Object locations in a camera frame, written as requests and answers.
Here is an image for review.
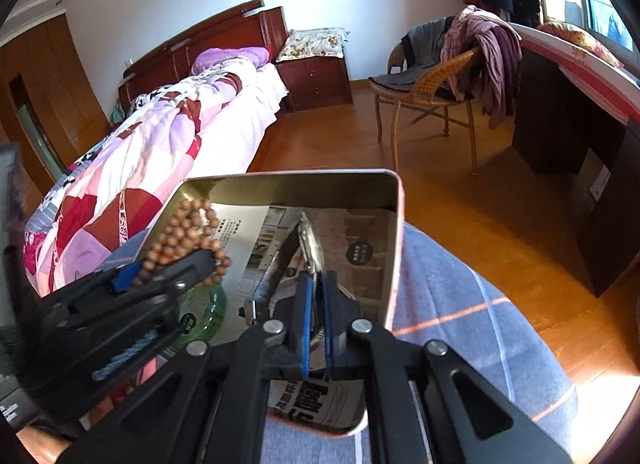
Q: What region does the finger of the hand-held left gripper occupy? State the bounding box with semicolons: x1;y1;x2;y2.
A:
20;294;188;397
37;248;217;332

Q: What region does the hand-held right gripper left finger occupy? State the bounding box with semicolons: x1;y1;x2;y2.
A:
57;271;316;464

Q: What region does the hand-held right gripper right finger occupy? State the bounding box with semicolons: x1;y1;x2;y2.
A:
320;269;576;464

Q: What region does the wooden bead bracelet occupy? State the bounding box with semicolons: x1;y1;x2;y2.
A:
132;198;233;290

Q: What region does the pink metal tin box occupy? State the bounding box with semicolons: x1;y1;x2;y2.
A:
135;169;405;440

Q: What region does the printed paper lining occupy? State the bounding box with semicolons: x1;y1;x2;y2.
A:
212;204;398;432

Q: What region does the blue checked tablecloth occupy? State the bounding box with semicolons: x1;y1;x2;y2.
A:
105;221;581;464

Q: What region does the pink patchwork quilt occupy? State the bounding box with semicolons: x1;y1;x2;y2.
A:
22;61;273;297

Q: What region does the wooden wardrobe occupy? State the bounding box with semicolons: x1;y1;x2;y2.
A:
0;11;111;195

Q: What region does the purple pillow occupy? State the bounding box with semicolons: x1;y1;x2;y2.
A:
192;46;271;72

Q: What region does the dark wooden nightstand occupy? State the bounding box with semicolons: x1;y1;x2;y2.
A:
274;55;354;112

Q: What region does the grey garment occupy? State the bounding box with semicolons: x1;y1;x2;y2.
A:
370;19;466;92

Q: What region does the wicker chair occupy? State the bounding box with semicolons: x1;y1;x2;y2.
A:
369;19;501;177

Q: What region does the dark wooden bed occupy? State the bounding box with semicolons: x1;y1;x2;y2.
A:
22;0;291;300

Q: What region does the white floral pillow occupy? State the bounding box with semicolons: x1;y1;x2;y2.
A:
277;26;350;62

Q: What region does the cardboard box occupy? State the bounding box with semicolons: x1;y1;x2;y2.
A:
570;146;616;205

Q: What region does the dark desk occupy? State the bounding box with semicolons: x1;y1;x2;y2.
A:
510;41;640;300

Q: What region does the purple garment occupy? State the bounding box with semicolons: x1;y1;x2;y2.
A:
442;5;523;130

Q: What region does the yellow floral pillow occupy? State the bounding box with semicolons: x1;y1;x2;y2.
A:
537;19;626;67

